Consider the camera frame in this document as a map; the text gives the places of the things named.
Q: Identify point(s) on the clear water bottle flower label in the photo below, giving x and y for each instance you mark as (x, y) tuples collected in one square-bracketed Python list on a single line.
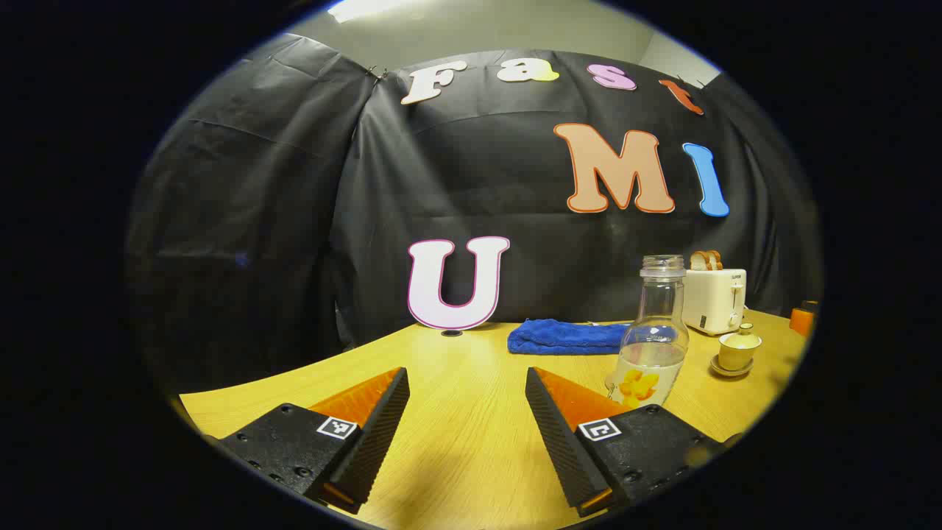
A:
[(651, 346)]

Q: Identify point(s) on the cream saucer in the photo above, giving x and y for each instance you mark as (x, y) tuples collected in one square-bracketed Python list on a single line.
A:
[(725, 372)]

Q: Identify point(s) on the cream teacup lid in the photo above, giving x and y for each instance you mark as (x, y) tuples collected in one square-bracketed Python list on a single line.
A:
[(742, 340)]

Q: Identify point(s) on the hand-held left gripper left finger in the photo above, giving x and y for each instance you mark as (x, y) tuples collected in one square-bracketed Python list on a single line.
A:
[(375, 442)]

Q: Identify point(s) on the white toaster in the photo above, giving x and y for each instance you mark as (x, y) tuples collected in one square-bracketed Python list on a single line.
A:
[(710, 302)]

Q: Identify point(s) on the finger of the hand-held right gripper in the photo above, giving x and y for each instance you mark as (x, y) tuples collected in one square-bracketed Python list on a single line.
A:
[(802, 320)]

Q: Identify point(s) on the metal backdrop clip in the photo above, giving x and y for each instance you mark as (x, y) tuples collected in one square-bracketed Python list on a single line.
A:
[(377, 72)]

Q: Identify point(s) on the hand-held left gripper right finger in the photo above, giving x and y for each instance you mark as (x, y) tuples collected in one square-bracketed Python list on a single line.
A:
[(563, 449)]

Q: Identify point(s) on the toast slice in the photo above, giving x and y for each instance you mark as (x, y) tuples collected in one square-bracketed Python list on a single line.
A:
[(715, 259), (698, 262)]

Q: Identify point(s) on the blue towel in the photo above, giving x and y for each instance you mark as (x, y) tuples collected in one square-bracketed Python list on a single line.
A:
[(559, 337)]

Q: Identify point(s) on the black backdrop cloth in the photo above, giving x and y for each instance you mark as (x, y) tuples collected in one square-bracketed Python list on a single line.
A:
[(294, 184)]

